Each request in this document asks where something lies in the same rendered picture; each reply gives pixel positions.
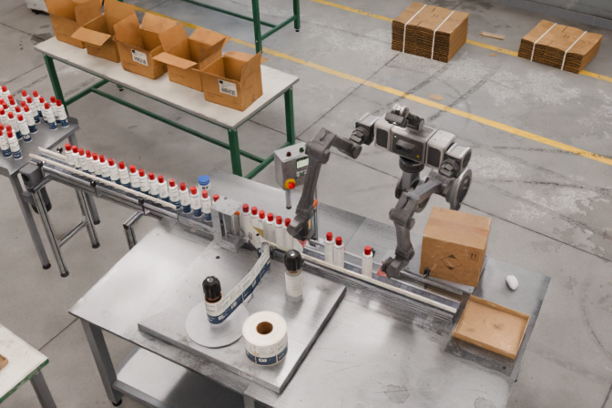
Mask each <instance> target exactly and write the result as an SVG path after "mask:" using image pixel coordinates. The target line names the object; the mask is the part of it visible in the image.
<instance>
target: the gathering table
mask: <svg viewBox="0 0 612 408"><path fill-rule="evenodd" d="M66 117H67V120H68V124H69V127H67V128H62V127H61V125H57V127H58V129H57V130H56V131H51V130H50V128H49V125H46V124H45V121H44V119H41V118H39V119H40V122H41V123H40V124H39V125H36V127H37V130H38V132H37V133H35V134H31V133H30V135H31V138H32V142H30V143H25V142H24V139H21V140H18V143H19V146H20V148H21V154H22V156H23V158H22V159H20V160H15V159H14V156H12V157H11V158H4V155H3V152H2V149H1V148H0V175H3V176H5V177H8V178H9V179H10V181H11V184H12V187H13V189H14V192H15V195H16V198H17V200H18V203H19V206H20V208H21V210H22V213H23V215H24V218H25V222H26V225H27V227H28V229H29V232H30V234H31V237H32V240H33V242H34V244H35V247H36V251H37V254H38V256H39V259H40V261H41V263H42V265H43V269H44V270H47V269H49V268H50V267H51V264H50V263H49V260H48V257H47V255H46V251H45V248H44V245H43V243H42V240H41V238H40V235H39V233H38V230H37V227H36V224H35V221H34V218H33V216H32V213H31V210H30V208H29V206H28V203H27V202H25V201H24V199H23V197H22V193H23V192H24V191H23V189H22V186H21V183H20V181H19V178H18V176H17V174H18V173H20V171H19V170H20V169H21V168H23V167H24V166H26V165H27V164H28V161H30V160H31V159H33V158H32V157H30V156H29V154H34V155H38V154H40V153H44V154H45V152H43V151H41V150H39V148H38V147H40V148H44V149H47V150H51V149H52V148H54V147H55V146H57V145H58V144H59V143H61V142H62V141H63V140H65V139H66V138H68V141H69V144H70V146H71V148H72V147H73V146H77V149H79V147H78V144H77V138H76V135H75V132H76V131H77V130H79V124H78V120H77V118H75V117H71V116H69V115H66ZM84 193H85V196H86V199H87V205H88V207H89V211H90V214H91V218H92V220H93V223H94V225H97V224H99V223H100V219H99V216H98V213H97V208H96V204H95V201H94V198H93V195H91V194H89V193H86V192H84Z"/></svg>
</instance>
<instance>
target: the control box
mask: <svg viewBox="0 0 612 408"><path fill-rule="evenodd" d="M305 144H306V143H305V142H301V143H299V144H296V145H292V146H289V147H286V148H282V149H279V150H276V151H274V161H275V173H276V181H277V182H278V184H279V185H280V187H281V188H282V189H283V190H287V189H289V188H288V183H289V182H294V183H295V187H298V186H299V185H302V184H304V180H305V177H306V175H304V176H301V177H298V178H296V171H299V170H302V169H305V168H307V167H308V166H306V167H303V168H298V169H296V160H297V159H300V158H305V157H308V155H306V154H304V153H305V147H304V145H305ZM300 148H304V152H303V153H300V152H299V150H300ZM288 151H290V152H291V157H289V158H288V157H286V154H287V152H288Z"/></svg>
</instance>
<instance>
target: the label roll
mask: <svg viewBox="0 0 612 408"><path fill-rule="evenodd" d="M242 332H243V339H244V346H245V353H246V355H247V357H248V359H249V360H250V361H251V362H253V363H255V364H257V365H260V366H271V365H274V364H276V363H278V362H280V361H282V360H283V359H284V357H285V356H286V354H287V352H288V335H287V324H286V321H285V320H284V319H283V318H282V317H281V316H280V315H279V314H278V313H276V312H273V311H259V312H256V313H254V314H252V315H251V316H250V317H249V318H248V319H247V320H246V321H245V322H244V324H243V327H242Z"/></svg>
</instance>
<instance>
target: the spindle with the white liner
mask: <svg viewBox="0 0 612 408"><path fill-rule="evenodd" d="M284 264H285V267H286V268H285V279H286V298H287V299H288V300H289V301H292V302H297V301H301V300H302V299H303V297H304V293H303V284H302V268H301V254H300V252H299V251H297V250H295V249H293V250H288V251H287V252H286V253H285V255H284Z"/></svg>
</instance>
